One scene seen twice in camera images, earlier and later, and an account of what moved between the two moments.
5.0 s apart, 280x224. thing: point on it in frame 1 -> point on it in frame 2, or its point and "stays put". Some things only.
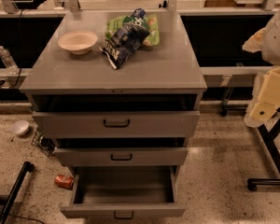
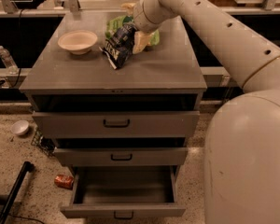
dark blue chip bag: (123, 42) stays put
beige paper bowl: (78, 42) stays put
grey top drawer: (117, 124) stays put
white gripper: (277, 42) -> (138, 20)
